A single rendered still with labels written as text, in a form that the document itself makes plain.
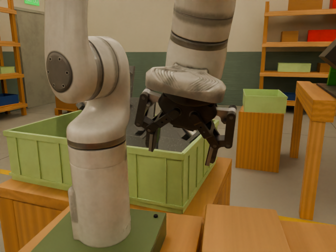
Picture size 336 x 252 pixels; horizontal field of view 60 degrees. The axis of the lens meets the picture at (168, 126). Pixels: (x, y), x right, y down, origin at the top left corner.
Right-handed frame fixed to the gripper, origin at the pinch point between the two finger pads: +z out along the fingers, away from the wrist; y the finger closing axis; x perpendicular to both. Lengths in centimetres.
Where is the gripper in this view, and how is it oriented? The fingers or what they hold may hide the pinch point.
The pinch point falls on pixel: (179, 152)
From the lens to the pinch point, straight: 46.7
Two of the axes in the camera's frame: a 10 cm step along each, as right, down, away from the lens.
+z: -1.0, 8.1, 5.8
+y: -9.6, -2.3, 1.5
